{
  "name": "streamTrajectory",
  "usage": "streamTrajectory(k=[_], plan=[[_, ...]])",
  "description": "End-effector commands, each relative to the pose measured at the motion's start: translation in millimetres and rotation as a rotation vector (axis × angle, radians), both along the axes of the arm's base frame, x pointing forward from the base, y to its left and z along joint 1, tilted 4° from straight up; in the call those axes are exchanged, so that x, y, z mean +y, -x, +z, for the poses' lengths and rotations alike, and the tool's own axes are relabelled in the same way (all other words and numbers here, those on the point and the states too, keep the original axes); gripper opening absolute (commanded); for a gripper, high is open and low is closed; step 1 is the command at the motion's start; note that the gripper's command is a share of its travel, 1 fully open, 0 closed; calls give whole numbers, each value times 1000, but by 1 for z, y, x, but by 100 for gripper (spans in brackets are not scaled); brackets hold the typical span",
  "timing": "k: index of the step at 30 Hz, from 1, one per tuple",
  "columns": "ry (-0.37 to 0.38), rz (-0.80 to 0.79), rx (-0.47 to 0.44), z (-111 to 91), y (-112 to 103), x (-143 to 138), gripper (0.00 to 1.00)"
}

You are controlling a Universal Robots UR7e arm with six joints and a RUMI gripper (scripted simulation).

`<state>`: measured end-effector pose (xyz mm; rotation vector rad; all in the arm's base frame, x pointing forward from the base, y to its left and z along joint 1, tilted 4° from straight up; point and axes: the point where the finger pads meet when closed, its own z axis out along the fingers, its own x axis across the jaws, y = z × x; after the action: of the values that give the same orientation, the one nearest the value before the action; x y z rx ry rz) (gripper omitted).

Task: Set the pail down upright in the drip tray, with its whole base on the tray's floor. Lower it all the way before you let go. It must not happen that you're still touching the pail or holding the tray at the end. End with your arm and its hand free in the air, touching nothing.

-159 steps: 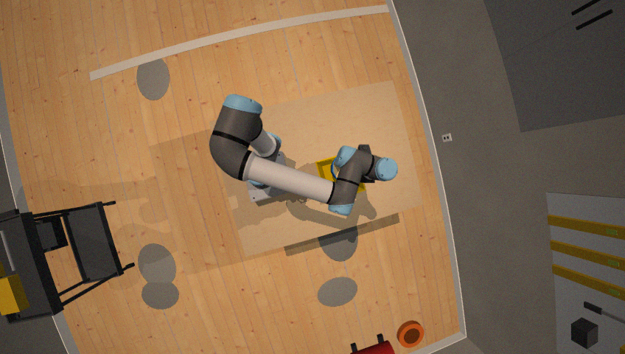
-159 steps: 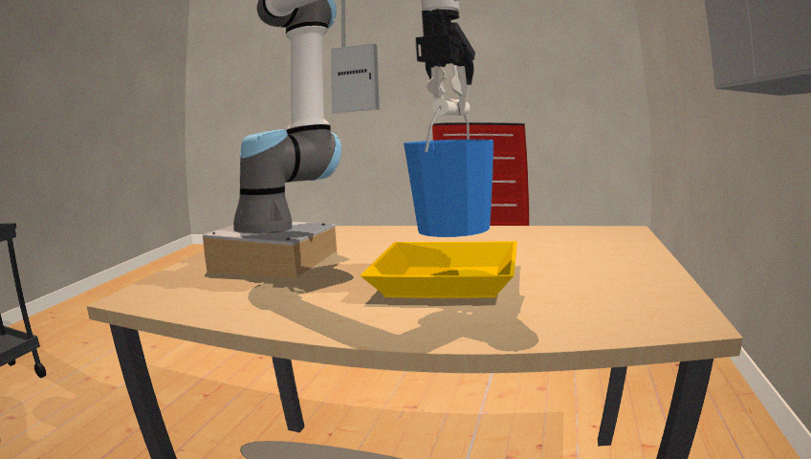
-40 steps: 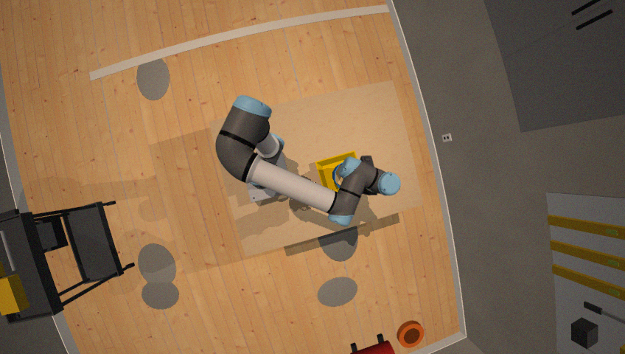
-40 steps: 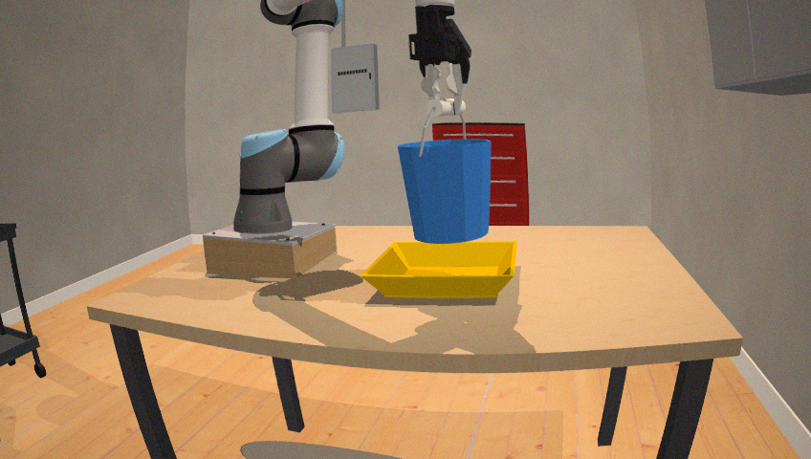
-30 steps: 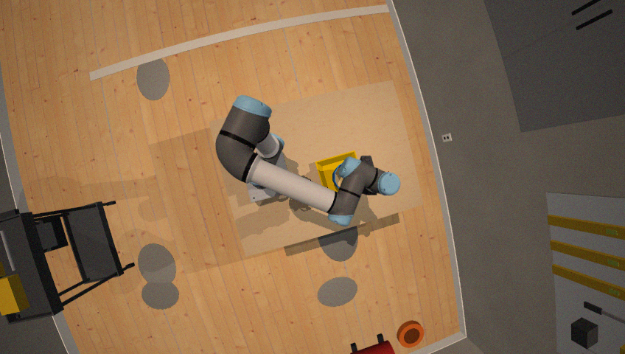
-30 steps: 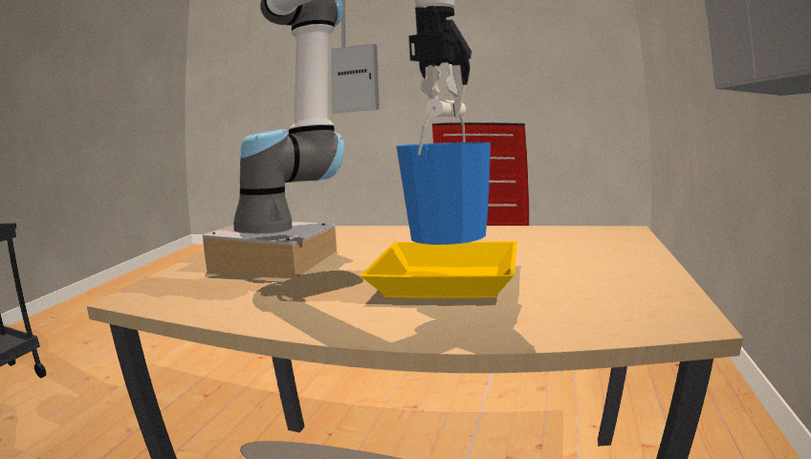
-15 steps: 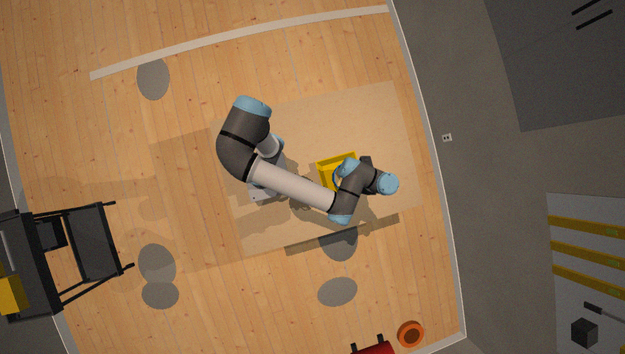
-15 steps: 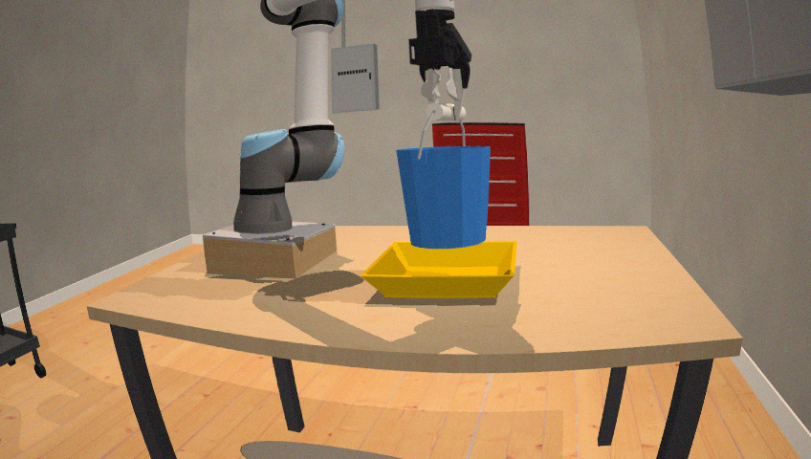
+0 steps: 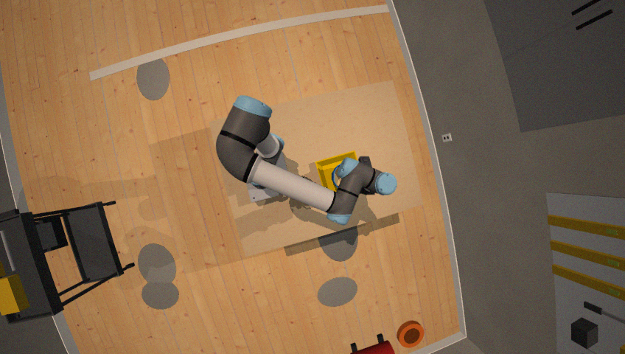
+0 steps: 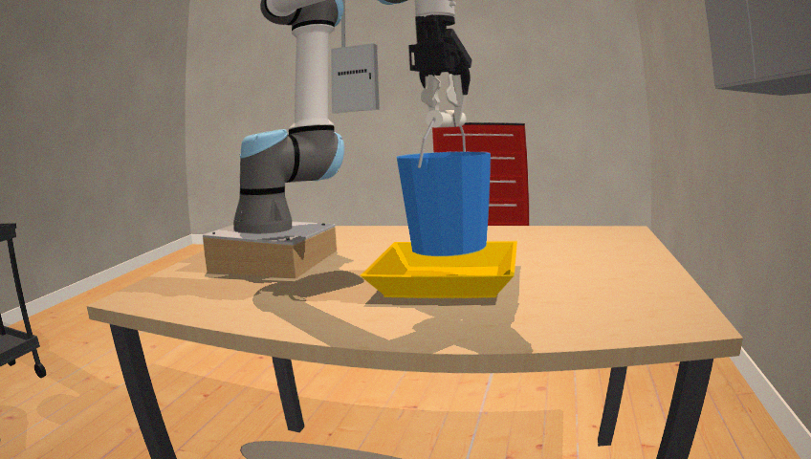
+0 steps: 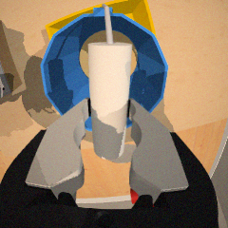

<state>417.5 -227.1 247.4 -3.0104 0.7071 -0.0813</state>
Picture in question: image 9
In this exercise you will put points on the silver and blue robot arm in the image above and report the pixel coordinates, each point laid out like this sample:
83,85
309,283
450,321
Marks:
248,122

